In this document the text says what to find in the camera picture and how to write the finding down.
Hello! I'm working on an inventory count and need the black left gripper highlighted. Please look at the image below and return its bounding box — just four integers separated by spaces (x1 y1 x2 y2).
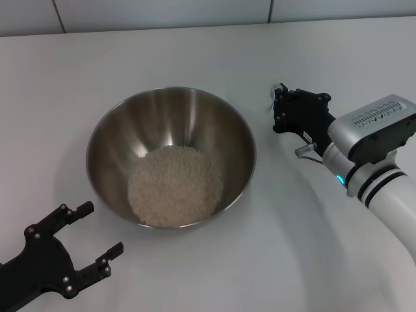
0 200 125 312

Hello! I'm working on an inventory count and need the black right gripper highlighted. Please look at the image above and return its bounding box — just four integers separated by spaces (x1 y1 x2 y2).
272 83 338 157

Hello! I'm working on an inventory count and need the clear plastic measuring cup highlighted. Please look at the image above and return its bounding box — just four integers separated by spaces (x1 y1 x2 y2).
266 83 283 113

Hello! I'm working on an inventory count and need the stainless steel mixing bowl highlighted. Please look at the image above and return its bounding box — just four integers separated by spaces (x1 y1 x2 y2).
86 86 257 229

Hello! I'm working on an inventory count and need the metal cable connector plug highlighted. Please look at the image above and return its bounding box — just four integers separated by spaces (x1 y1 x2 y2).
294 142 323 163

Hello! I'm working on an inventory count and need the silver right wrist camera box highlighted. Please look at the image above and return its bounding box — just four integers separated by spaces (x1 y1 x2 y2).
327 94 416 164

